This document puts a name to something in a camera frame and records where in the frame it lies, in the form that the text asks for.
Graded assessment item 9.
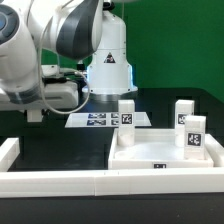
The white marker sheet with tags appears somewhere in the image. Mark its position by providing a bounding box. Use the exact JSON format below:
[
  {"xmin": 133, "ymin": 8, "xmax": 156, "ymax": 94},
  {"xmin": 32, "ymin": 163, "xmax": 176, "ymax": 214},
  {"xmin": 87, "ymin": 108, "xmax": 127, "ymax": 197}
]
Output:
[{"xmin": 65, "ymin": 112, "xmax": 151, "ymax": 128}]

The white square table top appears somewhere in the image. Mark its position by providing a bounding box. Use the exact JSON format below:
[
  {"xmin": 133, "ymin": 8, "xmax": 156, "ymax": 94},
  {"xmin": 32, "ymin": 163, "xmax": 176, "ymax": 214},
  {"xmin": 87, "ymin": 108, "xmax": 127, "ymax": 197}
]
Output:
[{"xmin": 108, "ymin": 129, "xmax": 214, "ymax": 169}]

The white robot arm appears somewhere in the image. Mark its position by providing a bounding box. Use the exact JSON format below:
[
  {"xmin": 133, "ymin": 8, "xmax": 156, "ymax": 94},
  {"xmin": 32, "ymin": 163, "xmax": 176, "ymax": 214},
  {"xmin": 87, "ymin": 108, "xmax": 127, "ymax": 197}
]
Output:
[{"xmin": 0, "ymin": 0, "xmax": 137, "ymax": 113}]

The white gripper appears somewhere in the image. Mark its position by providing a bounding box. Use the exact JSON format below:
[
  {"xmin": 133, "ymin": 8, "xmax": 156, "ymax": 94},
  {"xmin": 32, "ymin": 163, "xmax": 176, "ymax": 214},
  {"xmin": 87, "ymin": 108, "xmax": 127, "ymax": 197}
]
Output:
[{"xmin": 0, "ymin": 64, "xmax": 80, "ymax": 113}]

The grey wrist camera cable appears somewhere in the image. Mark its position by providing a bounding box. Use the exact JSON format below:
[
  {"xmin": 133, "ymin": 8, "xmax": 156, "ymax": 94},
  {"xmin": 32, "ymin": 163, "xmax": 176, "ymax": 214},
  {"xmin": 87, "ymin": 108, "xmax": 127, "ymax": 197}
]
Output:
[{"xmin": 24, "ymin": 0, "xmax": 91, "ymax": 115}]

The white U-shaped obstacle fence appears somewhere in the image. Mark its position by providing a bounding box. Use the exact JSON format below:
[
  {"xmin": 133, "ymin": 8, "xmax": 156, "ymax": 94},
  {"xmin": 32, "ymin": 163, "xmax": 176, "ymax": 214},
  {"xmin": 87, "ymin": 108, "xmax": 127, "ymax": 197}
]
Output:
[{"xmin": 0, "ymin": 138, "xmax": 224, "ymax": 198}]

